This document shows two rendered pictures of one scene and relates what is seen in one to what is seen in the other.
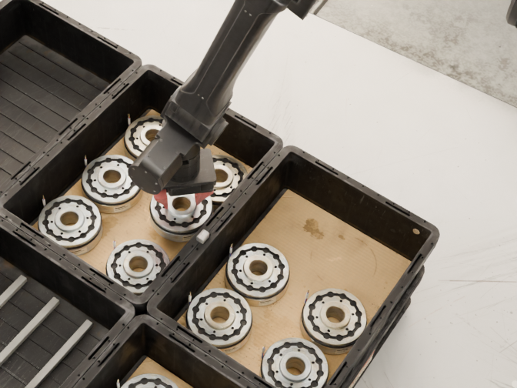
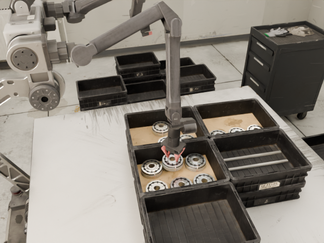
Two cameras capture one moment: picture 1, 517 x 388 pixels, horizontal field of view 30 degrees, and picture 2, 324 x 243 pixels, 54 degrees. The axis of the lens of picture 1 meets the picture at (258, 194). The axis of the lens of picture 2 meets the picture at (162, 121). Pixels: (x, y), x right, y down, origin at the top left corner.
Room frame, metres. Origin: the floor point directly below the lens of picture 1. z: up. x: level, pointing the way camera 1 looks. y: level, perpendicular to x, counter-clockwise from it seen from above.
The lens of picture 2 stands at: (1.66, 0.95, 1.96)
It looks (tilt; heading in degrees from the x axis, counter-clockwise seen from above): 37 degrees down; 230
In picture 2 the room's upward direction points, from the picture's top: straight up
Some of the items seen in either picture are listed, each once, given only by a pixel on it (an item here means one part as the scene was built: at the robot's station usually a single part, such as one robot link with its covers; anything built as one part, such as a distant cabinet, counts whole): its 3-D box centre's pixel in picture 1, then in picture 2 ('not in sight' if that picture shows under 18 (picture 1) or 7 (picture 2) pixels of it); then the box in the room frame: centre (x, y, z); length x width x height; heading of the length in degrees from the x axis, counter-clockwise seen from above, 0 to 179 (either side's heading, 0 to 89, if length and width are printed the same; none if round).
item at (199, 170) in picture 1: (181, 160); (173, 140); (0.90, 0.12, 1.01); 0.10 x 0.07 x 0.07; 107
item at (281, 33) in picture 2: not in sight; (276, 32); (-0.94, -0.54, 0.88); 0.25 x 0.19 x 0.03; 156
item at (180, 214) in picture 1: (181, 204); (172, 158); (0.90, 0.12, 0.89); 0.05 x 0.05 x 0.01
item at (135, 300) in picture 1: (144, 177); (177, 165); (0.93, 0.19, 0.92); 0.40 x 0.30 x 0.02; 152
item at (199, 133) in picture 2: (295, 289); (164, 134); (0.79, -0.08, 0.87); 0.40 x 0.30 x 0.11; 152
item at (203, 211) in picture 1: (181, 205); (172, 159); (0.90, 0.12, 0.89); 0.10 x 0.10 x 0.01
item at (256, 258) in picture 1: (258, 268); not in sight; (0.82, -0.02, 0.86); 0.05 x 0.05 x 0.01
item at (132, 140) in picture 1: (153, 138); (156, 189); (1.06, 0.20, 0.86); 0.10 x 0.10 x 0.01
